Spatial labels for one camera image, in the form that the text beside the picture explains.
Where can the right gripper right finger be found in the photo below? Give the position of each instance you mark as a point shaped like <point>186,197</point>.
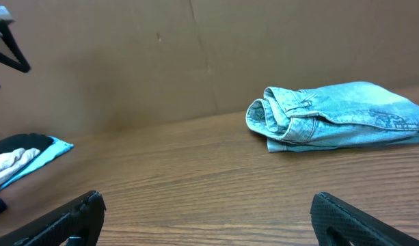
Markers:
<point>337,223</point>

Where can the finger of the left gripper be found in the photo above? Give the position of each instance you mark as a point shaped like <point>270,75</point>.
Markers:
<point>10,53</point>

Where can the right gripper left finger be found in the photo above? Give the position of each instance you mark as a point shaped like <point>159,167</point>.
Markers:
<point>78,222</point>

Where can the light blue denim shorts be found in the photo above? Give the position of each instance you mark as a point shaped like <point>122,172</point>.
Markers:
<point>355,114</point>

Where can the black folded garment top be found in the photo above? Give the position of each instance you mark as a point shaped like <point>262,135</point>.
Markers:
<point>26,141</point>

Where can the light blue folded garment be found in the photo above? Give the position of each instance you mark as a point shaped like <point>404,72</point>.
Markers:
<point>56,149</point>

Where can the beige folded shorts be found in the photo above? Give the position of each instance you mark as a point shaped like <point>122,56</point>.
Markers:
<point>12,162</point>

